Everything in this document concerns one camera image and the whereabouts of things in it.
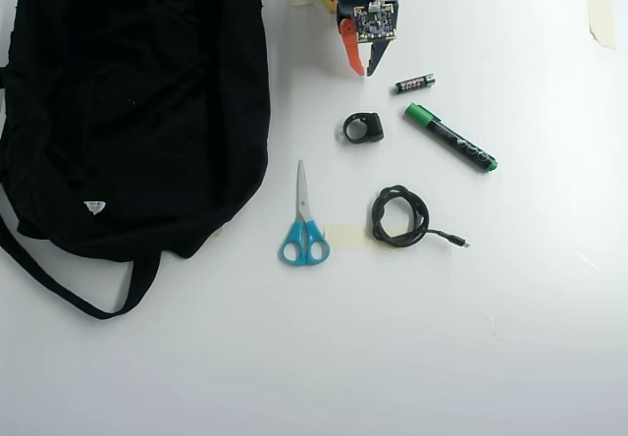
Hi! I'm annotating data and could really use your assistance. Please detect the black AA battery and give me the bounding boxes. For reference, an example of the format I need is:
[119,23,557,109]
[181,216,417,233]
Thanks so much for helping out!
[392,73,438,96]

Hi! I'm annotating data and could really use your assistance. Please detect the black plastic ring clamp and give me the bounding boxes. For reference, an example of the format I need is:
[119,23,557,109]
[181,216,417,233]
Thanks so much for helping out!
[336,111,385,145]

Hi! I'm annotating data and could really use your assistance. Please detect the green and black marker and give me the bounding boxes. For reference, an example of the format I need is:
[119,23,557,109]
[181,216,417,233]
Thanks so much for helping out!
[403,102,500,174]

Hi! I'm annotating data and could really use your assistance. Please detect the coiled black USB cable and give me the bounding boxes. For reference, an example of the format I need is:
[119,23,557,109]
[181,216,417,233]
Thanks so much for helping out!
[370,184,471,249]

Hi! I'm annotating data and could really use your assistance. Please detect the black fabric bag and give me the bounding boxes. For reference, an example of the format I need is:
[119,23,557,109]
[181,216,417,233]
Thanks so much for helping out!
[0,0,273,321]

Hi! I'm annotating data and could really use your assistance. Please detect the bare camera circuit board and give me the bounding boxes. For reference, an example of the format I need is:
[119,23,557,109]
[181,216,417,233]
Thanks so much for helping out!
[351,0,398,44]

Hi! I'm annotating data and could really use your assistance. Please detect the blue-handled scissors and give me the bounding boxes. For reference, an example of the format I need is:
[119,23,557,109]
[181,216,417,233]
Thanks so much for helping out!
[278,159,331,266]

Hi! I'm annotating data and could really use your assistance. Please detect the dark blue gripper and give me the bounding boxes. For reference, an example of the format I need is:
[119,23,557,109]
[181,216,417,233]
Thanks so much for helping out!
[336,0,397,78]

